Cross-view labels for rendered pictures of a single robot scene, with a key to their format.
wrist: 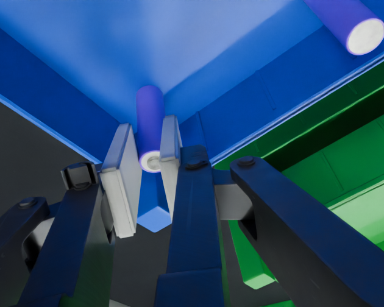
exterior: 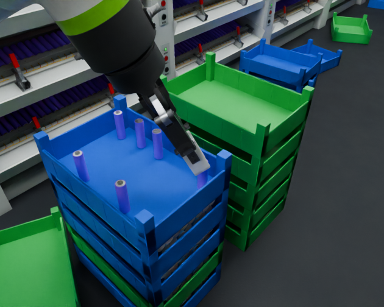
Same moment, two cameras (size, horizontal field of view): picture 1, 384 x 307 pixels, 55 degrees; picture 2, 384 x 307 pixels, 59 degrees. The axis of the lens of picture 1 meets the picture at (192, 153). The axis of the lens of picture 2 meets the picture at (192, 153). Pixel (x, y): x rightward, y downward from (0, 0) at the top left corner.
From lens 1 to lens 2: 48 cm
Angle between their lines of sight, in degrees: 51
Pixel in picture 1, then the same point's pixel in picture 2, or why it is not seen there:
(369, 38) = (156, 130)
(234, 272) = not seen: outside the picture
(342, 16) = (155, 138)
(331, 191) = (224, 124)
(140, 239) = not seen: outside the picture
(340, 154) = (216, 131)
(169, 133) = not seen: hidden behind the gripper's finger
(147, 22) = (174, 189)
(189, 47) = (181, 179)
